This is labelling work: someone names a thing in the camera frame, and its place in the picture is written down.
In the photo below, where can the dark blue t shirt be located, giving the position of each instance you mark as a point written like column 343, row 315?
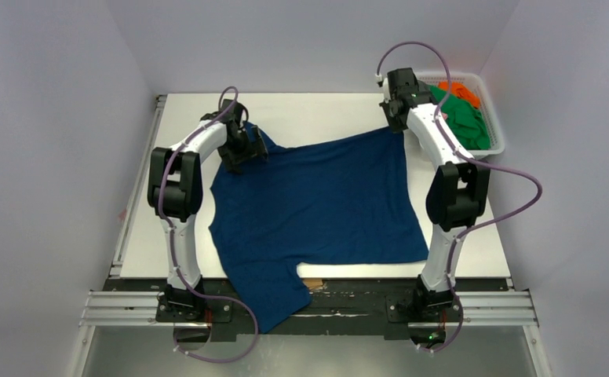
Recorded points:
column 342, row 202

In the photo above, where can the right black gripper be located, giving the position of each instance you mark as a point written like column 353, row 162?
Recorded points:
column 395, row 111

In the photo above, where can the white plastic laundry basket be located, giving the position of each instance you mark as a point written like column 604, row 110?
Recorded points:
column 491, row 114

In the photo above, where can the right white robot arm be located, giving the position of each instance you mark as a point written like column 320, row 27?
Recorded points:
column 457, row 195

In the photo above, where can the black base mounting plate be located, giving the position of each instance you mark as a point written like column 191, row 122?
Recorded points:
column 227, row 319

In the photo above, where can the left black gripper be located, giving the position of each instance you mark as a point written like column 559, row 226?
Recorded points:
column 255, row 148

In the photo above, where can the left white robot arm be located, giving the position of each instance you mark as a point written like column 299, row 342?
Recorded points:
column 175, row 193

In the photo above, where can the orange t shirt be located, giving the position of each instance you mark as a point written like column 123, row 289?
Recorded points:
column 460, row 91

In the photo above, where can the green t shirt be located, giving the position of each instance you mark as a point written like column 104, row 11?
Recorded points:
column 465, row 121

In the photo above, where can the aluminium frame rail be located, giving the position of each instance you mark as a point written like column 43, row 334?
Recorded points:
column 478, row 308

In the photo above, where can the brown tape piece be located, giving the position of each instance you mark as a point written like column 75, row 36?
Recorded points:
column 313, row 284

